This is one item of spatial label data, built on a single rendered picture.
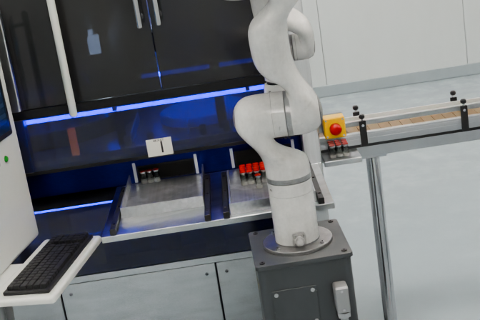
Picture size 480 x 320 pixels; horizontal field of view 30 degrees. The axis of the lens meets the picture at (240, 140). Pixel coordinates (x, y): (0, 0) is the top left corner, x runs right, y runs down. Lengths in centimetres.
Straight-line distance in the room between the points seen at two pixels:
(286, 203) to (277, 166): 10
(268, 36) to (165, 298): 130
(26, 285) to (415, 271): 216
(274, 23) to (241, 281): 125
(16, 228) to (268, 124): 98
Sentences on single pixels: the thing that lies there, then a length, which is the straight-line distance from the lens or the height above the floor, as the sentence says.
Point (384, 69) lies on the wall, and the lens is 778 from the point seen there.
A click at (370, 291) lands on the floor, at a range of 412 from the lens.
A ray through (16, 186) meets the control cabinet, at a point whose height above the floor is 101.
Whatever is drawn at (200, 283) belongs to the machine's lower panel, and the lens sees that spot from 318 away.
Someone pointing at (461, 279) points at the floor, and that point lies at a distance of 417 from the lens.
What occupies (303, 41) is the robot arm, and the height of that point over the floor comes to 137.
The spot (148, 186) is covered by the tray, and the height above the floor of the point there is 88.
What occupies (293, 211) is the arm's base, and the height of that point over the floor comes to 97.
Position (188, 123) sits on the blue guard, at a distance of 299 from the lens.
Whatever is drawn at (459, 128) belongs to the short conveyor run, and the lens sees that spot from 323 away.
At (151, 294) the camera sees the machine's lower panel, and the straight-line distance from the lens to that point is 320.
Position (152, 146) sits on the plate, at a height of 102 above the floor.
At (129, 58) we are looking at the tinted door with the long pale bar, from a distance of 296.
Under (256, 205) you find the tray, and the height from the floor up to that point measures 90.
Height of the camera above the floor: 180
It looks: 15 degrees down
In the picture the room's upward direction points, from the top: 9 degrees counter-clockwise
